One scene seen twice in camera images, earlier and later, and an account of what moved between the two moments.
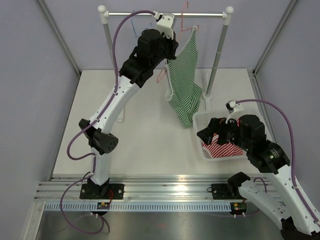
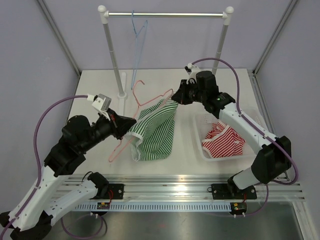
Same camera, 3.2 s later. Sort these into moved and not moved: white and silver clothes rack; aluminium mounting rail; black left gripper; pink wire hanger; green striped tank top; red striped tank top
Moved: pink wire hanger; green striped tank top; black left gripper
Not moved: aluminium mounting rail; red striped tank top; white and silver clothes rack
